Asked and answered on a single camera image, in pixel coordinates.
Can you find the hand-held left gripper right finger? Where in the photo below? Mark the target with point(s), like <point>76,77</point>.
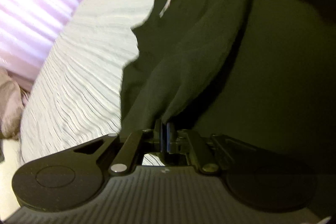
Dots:
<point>170,137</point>

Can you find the striped white bed sheet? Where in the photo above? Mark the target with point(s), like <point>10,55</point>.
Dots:
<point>86,69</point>

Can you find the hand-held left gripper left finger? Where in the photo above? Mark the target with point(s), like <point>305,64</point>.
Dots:
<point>163,140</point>

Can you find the dark green garment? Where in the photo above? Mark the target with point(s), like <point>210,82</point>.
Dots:
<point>210,56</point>

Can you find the pink pillow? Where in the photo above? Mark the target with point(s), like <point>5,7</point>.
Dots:
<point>9,103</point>

